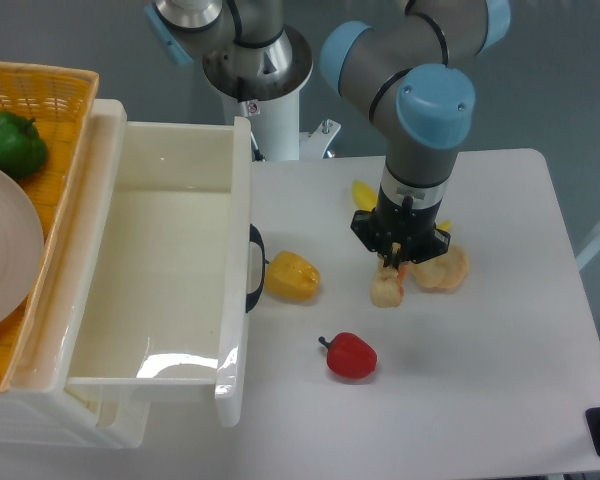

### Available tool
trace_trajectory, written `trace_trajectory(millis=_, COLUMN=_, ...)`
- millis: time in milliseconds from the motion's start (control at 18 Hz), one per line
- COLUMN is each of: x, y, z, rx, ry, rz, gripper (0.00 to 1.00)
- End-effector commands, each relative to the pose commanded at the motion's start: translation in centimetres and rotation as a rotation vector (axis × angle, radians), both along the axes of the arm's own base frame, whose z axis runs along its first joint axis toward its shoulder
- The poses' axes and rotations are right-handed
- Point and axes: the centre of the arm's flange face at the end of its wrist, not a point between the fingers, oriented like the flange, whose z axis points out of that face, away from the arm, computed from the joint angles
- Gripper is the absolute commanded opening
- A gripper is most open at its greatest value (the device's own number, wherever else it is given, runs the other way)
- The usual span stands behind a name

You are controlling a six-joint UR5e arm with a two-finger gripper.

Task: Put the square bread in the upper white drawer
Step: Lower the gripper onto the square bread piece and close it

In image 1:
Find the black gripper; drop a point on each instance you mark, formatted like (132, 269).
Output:
(400, 233)

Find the square golden bread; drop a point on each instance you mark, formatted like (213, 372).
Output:
(386, 290)

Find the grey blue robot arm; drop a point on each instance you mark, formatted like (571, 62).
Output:
(405, 81)

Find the round knotted bread roll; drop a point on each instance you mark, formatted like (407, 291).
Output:
(443, 272)

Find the white upper drawer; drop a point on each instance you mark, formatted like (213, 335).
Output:
(166, 318)

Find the white drawer cabinet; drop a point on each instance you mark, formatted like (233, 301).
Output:
(38, 408)

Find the yellow banana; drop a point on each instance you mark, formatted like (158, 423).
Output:
(366, 198)

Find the yellow bell pepper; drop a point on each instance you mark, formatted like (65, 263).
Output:
(292, 277)

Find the red bell pepper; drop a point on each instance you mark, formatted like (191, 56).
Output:
(349, 356)

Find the orange woven basket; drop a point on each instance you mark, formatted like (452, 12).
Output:
(61, 100)

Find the beige plate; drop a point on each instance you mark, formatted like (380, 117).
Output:
(21, 245)

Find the green bell pepper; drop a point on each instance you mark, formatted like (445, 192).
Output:
(22, 151)

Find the black drawer handle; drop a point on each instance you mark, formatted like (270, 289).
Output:
(257, 268)

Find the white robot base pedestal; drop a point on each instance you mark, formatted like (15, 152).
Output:
(263, 85)

